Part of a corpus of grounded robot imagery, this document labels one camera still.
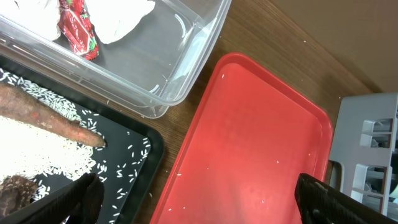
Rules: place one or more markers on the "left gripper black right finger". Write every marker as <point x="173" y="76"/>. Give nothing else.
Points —
<point x="318" y="203"/>

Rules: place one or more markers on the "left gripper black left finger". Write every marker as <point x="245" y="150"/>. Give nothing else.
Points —
<point x="78" y="202"/>

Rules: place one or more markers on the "brown carrot piece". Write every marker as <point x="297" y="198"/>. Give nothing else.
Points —
<point x="21" y="106"/>

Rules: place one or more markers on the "grey dishwasher rack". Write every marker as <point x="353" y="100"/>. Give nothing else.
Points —
<point x="365" y="137"/>

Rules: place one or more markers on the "black waste tray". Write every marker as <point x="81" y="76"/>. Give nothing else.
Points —
<point x="139" y="190"/>

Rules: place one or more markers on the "pile of rice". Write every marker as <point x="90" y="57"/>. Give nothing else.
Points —
<point x="53" y="162"/>

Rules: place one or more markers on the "brown food lump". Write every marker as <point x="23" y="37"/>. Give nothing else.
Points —
<point x="16" y="193"/>

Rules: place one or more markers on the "red plastic tray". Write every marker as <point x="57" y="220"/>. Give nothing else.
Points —
<point x="251" y="137"/>

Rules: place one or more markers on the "clear plastic bin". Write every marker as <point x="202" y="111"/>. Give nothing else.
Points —
<point x="149" y="70"/>

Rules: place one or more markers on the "red snack wrapper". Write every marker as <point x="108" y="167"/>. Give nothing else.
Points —
<point x="76" y="26"/>

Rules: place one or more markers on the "crumpled white paper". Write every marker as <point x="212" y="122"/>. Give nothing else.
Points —
<point x="112" y="20"/>

